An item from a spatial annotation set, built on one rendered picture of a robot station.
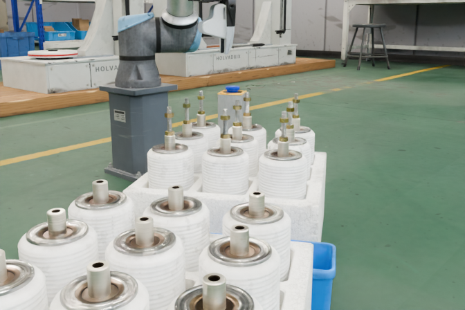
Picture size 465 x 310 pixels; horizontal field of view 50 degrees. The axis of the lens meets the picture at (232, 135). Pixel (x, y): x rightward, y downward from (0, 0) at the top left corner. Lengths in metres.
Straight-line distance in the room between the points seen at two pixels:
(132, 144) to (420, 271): 0.94
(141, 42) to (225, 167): 0.74
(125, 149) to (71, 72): 1.59
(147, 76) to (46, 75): 1.56
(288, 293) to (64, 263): 0.28
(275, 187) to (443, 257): 0.45
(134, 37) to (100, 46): 1.90
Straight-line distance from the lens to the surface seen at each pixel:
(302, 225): 0.96
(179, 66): 3.86
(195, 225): 0.70
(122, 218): 0.75
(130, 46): 1.62
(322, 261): 0.95
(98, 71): 3.30
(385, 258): 1.18
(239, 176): 0.99
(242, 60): 4.30
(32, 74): 3.26
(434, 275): 1.15
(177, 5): 1.58
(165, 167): 1.01
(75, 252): 0.65
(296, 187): 0.98
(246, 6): 7.57
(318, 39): 6.87
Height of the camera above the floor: 0.52
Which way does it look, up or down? 13 degrees down
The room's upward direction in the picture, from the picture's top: straight up
